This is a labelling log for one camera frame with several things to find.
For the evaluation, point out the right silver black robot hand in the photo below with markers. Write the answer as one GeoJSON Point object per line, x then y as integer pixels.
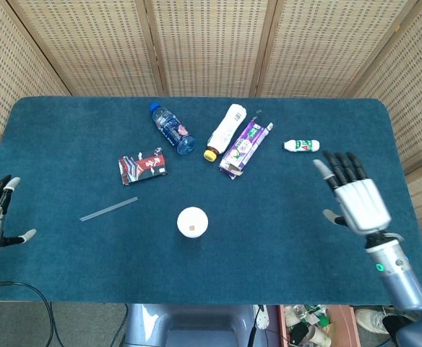
{"type": "Point", "coordinates": [362, 206]}

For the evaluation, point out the clear plastic straw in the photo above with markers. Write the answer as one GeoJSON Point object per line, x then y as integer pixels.
{"type": "Point", "coordinates": [108, 209]}

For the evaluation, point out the red paper cup white lid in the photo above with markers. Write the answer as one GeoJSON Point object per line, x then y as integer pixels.
{"type": "Point", "coordinates": [193, 221]}

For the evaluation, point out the small white green drink bottle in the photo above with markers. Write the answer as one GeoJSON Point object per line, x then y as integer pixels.
{"type": "Point", "coordinates": [301, 145]}

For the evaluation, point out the blue felt table cover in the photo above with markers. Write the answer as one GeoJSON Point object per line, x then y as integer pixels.
{"type": "Point", "coordinates": [269, 235]}

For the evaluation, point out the white sneaker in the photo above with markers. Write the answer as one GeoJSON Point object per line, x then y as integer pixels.
{"type": "Point", "coordinates": [371, 320]}

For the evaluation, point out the white toothpaste tube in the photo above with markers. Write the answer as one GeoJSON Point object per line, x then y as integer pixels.
{"type": "Point", "coordinates": [269, 127]}

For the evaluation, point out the red bin with trash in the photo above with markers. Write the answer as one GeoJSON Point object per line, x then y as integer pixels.
{"type": "Point", "coordinates": [315, 327]}

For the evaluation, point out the purple toothpaste box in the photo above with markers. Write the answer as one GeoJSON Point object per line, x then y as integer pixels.
{"type": "Point", "coordinates": [245, 146]}

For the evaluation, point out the white bottle yellow cap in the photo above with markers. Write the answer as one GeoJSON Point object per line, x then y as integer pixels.
{"type": "Point", "coordinates": [225, 130]}

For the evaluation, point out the red black card box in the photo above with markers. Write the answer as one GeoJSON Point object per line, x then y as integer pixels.
{"type": "Point", "coordinates": [142, 167]}

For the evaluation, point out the blue plastic water bottle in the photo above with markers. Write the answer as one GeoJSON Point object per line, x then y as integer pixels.
{"type": "Point", "coordinates": [173, 129]}

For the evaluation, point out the blue grey robot torso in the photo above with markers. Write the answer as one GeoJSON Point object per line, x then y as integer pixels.
{"type": "Point", "coordinates": [196, 327]}

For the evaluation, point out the woven wooden folding screen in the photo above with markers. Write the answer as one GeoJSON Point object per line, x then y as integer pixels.
{"type": "Point", "coordinates": [211, 47]}

